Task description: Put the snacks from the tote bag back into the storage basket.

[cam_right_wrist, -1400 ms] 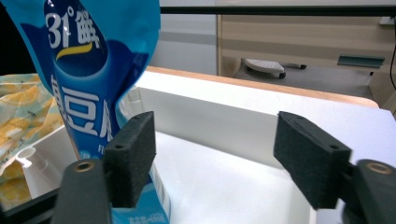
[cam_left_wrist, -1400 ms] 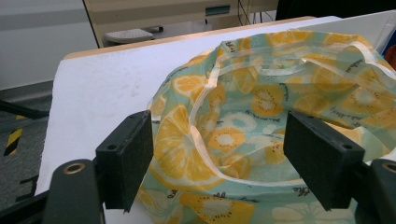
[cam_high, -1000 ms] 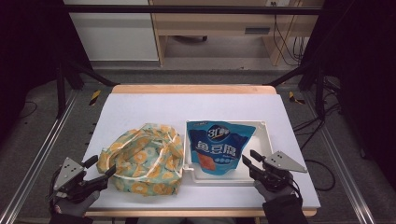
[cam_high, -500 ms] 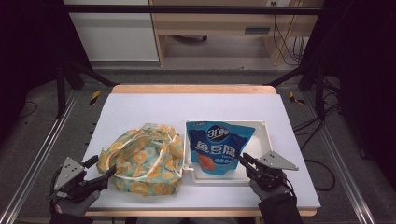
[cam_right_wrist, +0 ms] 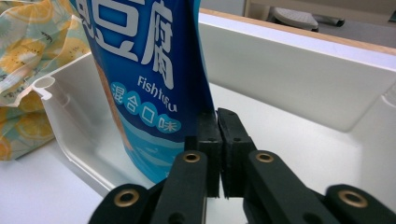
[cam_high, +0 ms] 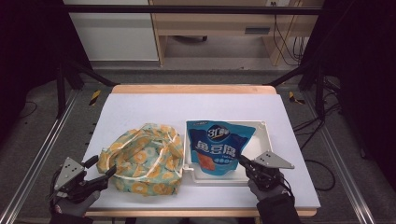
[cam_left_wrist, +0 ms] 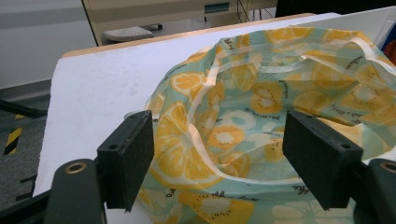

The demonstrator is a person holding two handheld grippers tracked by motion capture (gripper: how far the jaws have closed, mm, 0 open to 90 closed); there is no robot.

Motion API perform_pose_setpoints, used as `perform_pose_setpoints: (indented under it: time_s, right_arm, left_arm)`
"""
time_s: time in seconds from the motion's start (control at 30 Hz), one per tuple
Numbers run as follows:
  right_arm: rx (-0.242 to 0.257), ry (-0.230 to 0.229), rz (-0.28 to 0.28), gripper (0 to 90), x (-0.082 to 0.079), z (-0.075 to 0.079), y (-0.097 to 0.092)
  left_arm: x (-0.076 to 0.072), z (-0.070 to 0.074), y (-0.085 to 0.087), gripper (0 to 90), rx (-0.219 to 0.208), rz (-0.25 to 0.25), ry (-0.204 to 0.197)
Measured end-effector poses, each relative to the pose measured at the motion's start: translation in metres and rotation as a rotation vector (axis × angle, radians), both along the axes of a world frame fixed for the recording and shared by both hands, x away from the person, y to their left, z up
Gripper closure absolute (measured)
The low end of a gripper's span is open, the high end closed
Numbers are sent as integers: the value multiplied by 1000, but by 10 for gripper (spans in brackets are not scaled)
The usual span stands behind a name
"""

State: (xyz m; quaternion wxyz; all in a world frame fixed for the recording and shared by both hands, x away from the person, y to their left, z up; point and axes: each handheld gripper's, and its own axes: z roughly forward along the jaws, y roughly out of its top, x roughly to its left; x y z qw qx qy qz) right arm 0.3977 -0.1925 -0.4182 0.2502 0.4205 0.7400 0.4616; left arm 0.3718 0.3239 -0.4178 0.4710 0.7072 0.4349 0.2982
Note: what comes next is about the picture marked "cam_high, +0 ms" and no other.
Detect light wooden desk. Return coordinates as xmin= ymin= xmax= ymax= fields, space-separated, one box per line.
xmin=148 ymin=0 xmax=325 ymax=67

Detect white table mat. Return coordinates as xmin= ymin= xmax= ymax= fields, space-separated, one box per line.
xmin=85 ymin=92 xmax=321 ymax=210

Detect aluminium rail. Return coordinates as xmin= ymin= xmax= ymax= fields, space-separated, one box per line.
xmin=0 ymin=90 xmax=78 ymax=224
xmin=303 ymin=90 xmax=376 ymax=224

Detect black metal crossbar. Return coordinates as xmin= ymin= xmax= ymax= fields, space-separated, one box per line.
xmin=60 ymin=4 xmax=323 ymax=16

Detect blue snack pouch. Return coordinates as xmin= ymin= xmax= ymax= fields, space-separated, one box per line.
xmin=186 ymin=119 xmax=257 ymax=176

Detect white cabinet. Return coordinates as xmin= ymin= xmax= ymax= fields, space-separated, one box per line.
xmin=62 ymin=0 xmax=160 ymax=63

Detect person's right hand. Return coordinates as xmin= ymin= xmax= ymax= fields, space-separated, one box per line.
xmin=247 ymin=179 xmax=293 ymax=202

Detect right hand-held gripper cable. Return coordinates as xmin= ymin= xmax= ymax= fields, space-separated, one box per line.
xmin=281 ymin=159 xmax=337 ymax=198

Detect white plastic tray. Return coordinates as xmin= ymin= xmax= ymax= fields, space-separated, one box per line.
xmin=182 ymin=119 xmax=275 ymax=185

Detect black metal stand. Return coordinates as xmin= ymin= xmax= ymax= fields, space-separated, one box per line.
xmin=55 ymin=59 xmax=120 ymax=119
xmin=264 ymin=60 xmax=328 ymax=120

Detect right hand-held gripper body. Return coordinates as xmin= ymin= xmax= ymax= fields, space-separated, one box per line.
xmin=246 ymin=150 xmax=295 ymax=191

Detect thin black floor cable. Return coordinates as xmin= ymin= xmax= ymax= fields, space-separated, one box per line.
xmin=18 ymin=101 xmax=38 ymax=119

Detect black desk cables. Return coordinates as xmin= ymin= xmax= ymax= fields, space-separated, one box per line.
xmin=272 ymin=14 xmax=309 ymax=66

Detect person's left hand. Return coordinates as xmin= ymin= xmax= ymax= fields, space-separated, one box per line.
xmin=50 ymin=189 xmax=101 ymax=217

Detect green orange-print cloth bag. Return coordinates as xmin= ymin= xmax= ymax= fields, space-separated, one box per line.
xmin=96 ymin=122 xmax=185 ymax=198

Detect black curtain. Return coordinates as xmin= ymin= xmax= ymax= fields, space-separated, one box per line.
xmin=0 ymin=0 xmax=92 ymax=141
xmin=298 ymin=0 xmax=396 ymax=188

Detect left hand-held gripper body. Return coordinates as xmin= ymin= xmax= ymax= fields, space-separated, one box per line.
xmin=53 ymin=157 xmax=108 ymax=204

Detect yellow black tape marker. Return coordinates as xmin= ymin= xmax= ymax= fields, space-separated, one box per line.
xmin=288 ymin=91 xmax=306 ymax=105
xmin=89 ymin=90 xmax=102 ymax=106

